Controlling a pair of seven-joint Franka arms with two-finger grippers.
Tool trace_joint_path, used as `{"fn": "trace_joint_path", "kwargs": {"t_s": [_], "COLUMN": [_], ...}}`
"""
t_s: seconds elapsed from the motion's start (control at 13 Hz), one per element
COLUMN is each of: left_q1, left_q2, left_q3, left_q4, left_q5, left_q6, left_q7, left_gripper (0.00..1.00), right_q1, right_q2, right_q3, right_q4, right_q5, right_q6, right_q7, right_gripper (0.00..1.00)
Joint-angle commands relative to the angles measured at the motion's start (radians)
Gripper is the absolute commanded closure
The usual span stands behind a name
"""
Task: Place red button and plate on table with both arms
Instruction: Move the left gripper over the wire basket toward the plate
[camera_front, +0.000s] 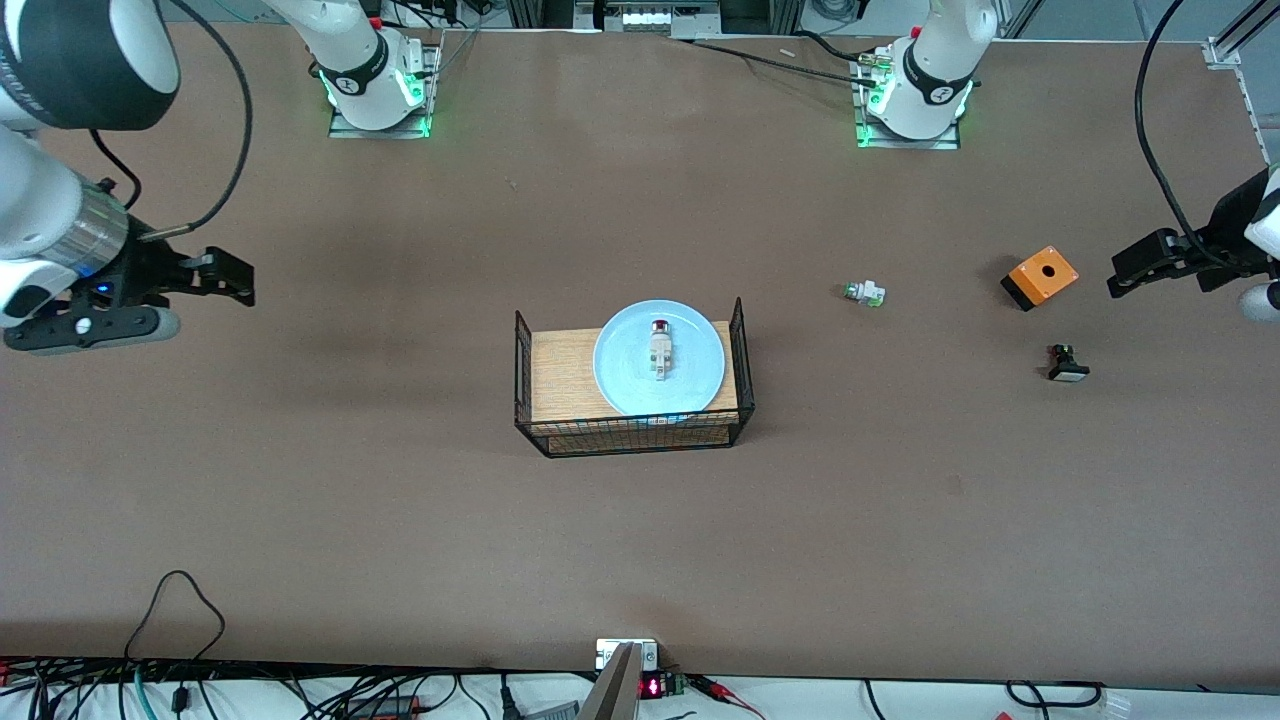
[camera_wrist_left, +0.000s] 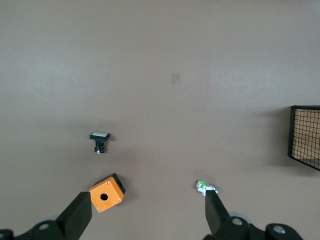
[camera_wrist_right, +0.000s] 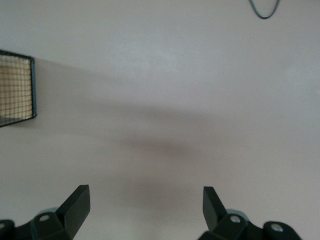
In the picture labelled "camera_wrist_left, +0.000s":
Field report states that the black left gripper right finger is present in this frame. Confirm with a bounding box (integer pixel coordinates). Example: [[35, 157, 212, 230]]
[[203, 189, 251, 240]]

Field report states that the black switch with white cap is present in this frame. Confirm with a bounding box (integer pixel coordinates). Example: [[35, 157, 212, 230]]
[[89, 131, 111, 154]]

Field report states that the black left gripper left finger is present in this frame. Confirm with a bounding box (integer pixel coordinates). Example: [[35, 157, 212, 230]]
[[14, 191, 93, 240]]

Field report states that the orange push button box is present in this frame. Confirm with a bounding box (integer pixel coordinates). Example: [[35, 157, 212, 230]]
[[88, 173, 127, 214]]

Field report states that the green push button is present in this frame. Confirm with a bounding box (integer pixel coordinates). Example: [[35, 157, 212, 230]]
[[195, 180, 220, 196]]

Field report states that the black wire basket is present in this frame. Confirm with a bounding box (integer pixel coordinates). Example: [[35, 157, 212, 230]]
[[287, 105, 320, 172]]

